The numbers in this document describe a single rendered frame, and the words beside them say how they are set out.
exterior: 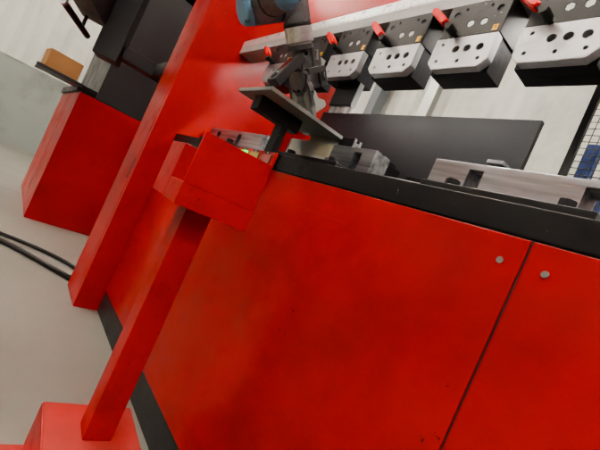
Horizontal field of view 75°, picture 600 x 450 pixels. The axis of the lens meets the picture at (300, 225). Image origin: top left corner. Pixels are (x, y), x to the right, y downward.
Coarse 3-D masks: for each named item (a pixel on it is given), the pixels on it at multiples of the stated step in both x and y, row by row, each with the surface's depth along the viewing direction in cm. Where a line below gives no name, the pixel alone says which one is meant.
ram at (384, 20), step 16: (320, 0) 142; (336, 0) 134; (352, 0) 126; (368, 0) 120; (384, 0) 114; (400, 0) 108; (448, 0) 95; (464, 0) 91; (480, 0) 87; (320, 16) 138; (336, 16) 130; (384, 16) 111; (400, 16) 106; (448, 16) 96; (256, 32) 176; (272, 32) 163; (320, 32) 135; (336, 32) 127; (256, 48) 170; (272, 48) 161
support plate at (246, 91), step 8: (240, 88) 107; (248, 88) 104; (256, 88) 100; (264, 88) 97; (272, 88) 94; (248, 96) 109; (272, 96) 99; (280, 96) 96; (280, 104) 103; (288, 104) 100; (296, 104) 99; (296, 112) 104; (304, 112) 101; (304, 120) 107; (312, 120) 104; (320, 120) 104; (304, 128) 116; (312, 128) 112; (320, 128) 108; (328, 128) 107; (312, 136) 121; (320, 136) 117; (328, 136) 113; (336, 136) 109
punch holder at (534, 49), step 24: (552, 0) 74; (576, 0) 71; (528, 24) 76; (552, 24) 72; (576, 24) 69; (528, 48) 74; (552, 48) 71; (576, 48) 68; (528, 72) 76; (552, 72) 73; (576, 72) 70
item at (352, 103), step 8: (336, 88) 122; (344, 88) 119; (352, 88) 116; (360, 88) 115; (336, 96) 120; (344, 96) 117; (352, 96) 115; (336, 104) 119; (344, 104) 116; (352, 104) 114; (336, 112) 119; (344, 112) 116
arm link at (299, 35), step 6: (288, 30) 103; (294, 30) 102; (300, 30) 102; (306, 30) 103; (288, 36) 104; (294, 36) 103; (300, 36) 103; (306, 36) 103; (312, 36) 106; (288, 42) 105; (294, 42) 104; (300, 42) 104; (306, 42) 104
